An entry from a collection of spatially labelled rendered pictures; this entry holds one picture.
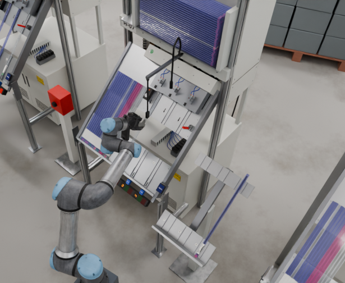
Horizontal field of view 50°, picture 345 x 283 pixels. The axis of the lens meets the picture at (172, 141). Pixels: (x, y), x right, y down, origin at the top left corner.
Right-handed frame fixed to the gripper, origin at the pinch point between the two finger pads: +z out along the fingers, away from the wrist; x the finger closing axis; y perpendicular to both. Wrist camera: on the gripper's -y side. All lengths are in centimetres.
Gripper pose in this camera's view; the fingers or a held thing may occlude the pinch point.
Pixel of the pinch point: (142, 124)
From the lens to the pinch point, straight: 223.8
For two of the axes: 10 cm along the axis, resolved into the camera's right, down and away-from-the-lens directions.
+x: -7.7, -5.0, 3.9
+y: 4.0, -8.6, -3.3
